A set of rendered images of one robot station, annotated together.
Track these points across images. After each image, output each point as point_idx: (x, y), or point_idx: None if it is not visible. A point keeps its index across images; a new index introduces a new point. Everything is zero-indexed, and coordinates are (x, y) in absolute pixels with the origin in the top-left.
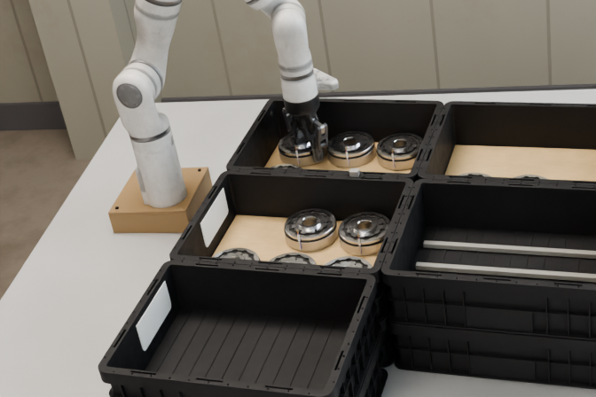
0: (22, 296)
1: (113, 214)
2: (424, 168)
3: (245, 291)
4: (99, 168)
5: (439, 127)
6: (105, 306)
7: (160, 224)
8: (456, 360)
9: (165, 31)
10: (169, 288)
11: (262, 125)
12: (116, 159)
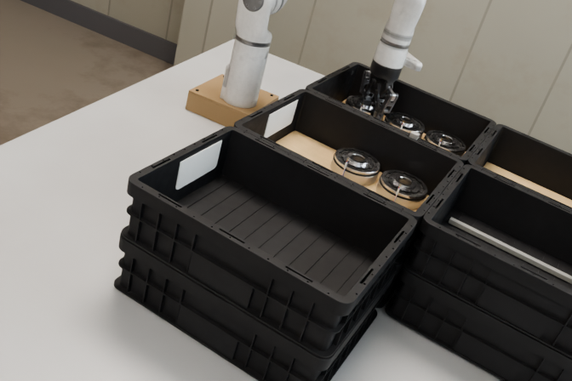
0: (91, 117)
1: (192, 93)
2: (474, 159)
3: (287, 182)
4: (194, 65)
5: (491, 136)
6: (154, 154)
7: (225, 117)
8: (445, 331)
9: None
10: (222, 150)
11: (342, 75)
12: (209, 66)
